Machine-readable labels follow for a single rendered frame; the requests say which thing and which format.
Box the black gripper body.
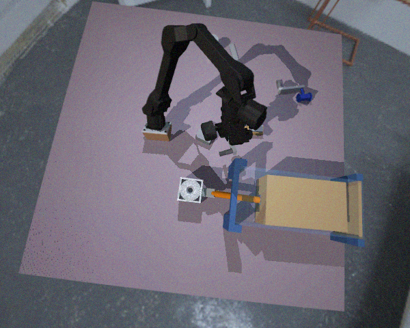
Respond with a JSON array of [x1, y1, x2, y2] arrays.
[[201, 107, 240, 141]]

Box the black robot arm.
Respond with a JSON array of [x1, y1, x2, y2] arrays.
[[142, 23, 268, 146]]

